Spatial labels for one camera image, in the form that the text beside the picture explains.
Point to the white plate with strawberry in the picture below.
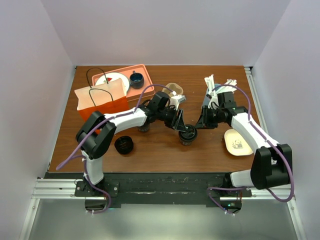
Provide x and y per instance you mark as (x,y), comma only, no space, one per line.
(112,76)

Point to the white wrapped straws bundle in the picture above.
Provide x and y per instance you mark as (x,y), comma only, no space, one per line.
(214,89)

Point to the white panda dish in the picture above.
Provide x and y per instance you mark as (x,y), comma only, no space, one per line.
(236,144)

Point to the light blue straw holder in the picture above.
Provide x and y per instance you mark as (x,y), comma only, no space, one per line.
(207,100)

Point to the aluminium frame rail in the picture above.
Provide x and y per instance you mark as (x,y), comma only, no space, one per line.
(254,93)

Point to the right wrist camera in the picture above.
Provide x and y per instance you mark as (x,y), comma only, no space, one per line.
(212,97)

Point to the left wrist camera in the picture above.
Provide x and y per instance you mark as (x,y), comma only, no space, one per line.
(176,100)

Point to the orange paper bag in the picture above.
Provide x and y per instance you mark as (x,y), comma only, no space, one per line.
(96,98)

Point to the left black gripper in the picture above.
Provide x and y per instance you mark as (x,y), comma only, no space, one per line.
(178,124)

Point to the dark blue ceramic cup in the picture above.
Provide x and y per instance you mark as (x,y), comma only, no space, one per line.
(136,80)

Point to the pink plastic tray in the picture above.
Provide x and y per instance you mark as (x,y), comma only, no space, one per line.
(133,94)

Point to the cardboard cup carrier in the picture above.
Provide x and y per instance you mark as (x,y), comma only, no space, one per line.
(174,87)

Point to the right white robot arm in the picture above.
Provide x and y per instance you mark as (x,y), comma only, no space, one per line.
(272,163)

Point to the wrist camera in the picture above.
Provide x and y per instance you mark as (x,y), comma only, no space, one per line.
(176,100)
(212,97)

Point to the black cup lid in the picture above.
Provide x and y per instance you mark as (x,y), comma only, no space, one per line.
(124,145)
(190,133)

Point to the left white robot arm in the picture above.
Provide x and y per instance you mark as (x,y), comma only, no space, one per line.
(96,134)

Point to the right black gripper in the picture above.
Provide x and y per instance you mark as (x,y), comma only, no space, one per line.
(203,122)

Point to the black cup lid on table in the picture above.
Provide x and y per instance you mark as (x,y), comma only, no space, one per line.
(124,145)

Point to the dark coffee cup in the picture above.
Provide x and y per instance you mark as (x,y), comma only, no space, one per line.
(186,142)
(144,128)

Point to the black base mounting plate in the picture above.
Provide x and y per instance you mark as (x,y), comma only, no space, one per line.
(118,189)

